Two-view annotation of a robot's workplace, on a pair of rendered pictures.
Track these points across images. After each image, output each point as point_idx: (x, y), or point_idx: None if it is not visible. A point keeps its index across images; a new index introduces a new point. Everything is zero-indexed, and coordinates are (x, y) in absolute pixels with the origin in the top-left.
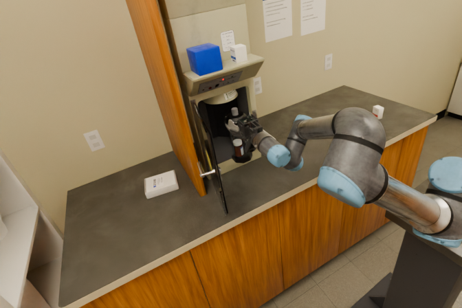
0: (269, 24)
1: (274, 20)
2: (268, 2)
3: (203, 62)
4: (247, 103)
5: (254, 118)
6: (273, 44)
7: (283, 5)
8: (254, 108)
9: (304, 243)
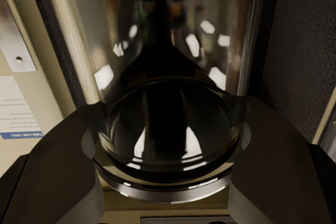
0: (24, 101)
1: (16, 104)
2: (38, 127)
3: None
4: (71, 88)
5: (0, 14)
6: (3, 69)
7: (7, 121)
8: (22, 75)
9: None
